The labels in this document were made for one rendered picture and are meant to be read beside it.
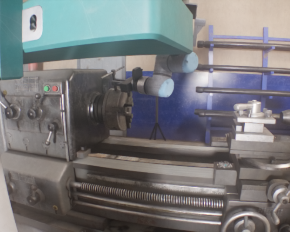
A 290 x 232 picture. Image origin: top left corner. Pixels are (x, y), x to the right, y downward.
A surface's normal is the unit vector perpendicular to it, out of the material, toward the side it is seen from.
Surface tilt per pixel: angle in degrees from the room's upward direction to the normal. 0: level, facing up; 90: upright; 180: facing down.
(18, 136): 90
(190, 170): 36
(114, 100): 58
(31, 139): 90
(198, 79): 90
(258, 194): 90
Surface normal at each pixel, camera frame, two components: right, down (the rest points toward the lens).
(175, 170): -0.15, -0.69
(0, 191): 0.92, 0.07
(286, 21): -0.25, 0.18
